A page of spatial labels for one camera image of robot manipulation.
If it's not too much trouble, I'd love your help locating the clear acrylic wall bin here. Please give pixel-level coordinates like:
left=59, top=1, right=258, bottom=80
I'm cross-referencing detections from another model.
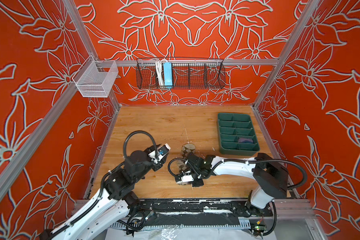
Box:
left=73, top=55, right=119, bottom=98

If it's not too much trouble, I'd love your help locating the light blue box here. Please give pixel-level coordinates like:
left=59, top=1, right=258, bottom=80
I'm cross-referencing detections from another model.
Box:
left=163, top=62, right=173, bottom=88

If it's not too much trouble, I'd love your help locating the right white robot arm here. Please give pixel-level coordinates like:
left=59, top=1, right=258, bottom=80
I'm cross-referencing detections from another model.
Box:
left=168, top=153, right=308, bottom=212

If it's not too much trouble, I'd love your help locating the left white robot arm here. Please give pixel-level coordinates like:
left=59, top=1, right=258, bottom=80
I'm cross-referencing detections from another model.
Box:
left=39, top=130, right=171, bottom=240

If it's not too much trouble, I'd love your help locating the white cable bundle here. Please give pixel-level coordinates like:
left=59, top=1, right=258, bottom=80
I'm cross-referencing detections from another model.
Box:
left=154, top=59, right=165, bottom=87

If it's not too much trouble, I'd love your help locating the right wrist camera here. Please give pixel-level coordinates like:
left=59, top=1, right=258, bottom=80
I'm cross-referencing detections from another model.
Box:
left=175, top=175, right=194, bottom=185

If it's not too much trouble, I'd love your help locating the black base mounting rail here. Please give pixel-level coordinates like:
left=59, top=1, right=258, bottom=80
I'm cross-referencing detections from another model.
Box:
left=140, top=198, right=274, bottom=229

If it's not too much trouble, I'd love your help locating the black wire wall basket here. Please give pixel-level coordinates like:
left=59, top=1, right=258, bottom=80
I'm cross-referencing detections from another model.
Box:
left=136, top=57, right=227, bottom=90

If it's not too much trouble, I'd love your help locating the green plastic divider tray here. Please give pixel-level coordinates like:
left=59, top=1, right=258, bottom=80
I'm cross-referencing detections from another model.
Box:
left=217, top=113, right=260, bottom=156

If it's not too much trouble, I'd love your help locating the beige argyle sock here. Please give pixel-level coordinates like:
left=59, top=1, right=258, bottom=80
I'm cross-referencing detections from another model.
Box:
left=182, top=143, right=196, bottom=158

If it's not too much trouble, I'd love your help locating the purple sock with yellow cuff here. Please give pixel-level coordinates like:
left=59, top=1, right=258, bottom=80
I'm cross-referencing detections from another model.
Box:
left=238, top=137, right=254, bottom=144

